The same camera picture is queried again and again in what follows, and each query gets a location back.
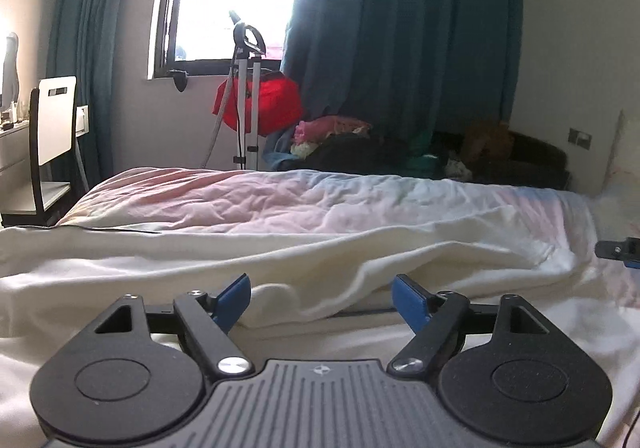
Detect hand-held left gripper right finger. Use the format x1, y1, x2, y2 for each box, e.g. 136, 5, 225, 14
390, 274, 551, 376

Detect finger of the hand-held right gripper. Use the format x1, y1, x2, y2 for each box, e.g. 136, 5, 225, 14
595, 237, 640, 270

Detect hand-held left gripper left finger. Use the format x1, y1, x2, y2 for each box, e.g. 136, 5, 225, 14
95, 273, 253, 376

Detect cream hooded sweatshirt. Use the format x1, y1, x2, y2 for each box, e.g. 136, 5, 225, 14
0, 207, 626, 448

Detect bed with pastel sheet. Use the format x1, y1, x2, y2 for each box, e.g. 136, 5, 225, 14
50, 167, 640, 448

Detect white patterned cloth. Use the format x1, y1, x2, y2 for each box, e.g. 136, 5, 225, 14
444, 155, 473, 180

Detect green cloth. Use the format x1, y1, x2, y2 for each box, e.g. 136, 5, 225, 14
399, 128, 442, 175

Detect black clothing pile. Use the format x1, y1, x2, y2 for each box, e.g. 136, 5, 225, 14
304, 133, 417, 174

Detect brown bag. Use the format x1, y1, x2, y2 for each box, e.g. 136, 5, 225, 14
461, 120, 516, 160

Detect pink cloth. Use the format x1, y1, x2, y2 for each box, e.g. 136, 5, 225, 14
294, 115, 372, 145

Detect red bag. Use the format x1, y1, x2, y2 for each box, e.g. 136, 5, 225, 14
213, 71, 304, 137

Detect garment steamer on stand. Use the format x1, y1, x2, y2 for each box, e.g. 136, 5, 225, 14
200, 10, 269, 172

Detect white and black chair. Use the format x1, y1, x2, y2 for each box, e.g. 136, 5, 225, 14
0, 75, 82, 229

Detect white dressing table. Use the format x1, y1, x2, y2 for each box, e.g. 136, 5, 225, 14
0, 121, 32, 215

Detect wide teal curtain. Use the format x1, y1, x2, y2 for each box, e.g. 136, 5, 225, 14
279, 0, 524, 170

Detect narrow teal curtain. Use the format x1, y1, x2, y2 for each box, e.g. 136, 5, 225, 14
46, 0, 132, 185

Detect small cosmetic bottles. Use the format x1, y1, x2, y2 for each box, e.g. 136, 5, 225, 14
0, 100, 27, 130

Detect wavy framed mirror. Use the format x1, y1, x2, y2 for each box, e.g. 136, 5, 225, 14
0, 32, 21, 105

